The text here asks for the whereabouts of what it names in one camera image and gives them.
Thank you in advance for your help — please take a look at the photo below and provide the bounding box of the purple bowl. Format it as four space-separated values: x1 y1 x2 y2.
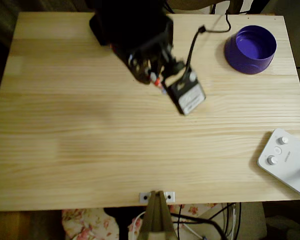
223 24 278 75

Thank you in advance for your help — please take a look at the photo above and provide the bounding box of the candy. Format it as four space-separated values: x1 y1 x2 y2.
149 72 168 95

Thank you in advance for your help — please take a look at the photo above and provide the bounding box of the white cable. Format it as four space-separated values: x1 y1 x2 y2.
128 211 147 238

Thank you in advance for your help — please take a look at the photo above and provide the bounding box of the black camera cable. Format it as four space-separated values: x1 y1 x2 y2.
181 12 232 86

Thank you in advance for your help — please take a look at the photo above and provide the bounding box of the black power cable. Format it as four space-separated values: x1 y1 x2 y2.
162 0 176 14

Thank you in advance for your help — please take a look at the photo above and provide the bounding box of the aluminium corner bracket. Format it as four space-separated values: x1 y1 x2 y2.
139 191 176 203

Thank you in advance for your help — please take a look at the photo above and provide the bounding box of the extrusion camera post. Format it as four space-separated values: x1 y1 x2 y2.
138 190 179 240

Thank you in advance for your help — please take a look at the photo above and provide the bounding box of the floral cloth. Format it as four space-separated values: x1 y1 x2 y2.
61 202 222 240

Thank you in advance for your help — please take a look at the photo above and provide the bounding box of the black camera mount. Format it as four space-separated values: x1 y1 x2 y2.
162 44 186 79

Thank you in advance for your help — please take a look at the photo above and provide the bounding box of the beige cushion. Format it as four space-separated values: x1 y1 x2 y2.
197 202 268 240

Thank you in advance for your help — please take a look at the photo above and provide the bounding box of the thick black cable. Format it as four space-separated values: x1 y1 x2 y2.
169 202 242 240

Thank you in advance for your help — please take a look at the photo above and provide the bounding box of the white device with knobs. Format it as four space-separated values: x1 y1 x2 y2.
256 128 300 200

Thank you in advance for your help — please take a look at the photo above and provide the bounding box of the black camera box white label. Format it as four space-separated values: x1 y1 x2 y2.
164 71 207 117

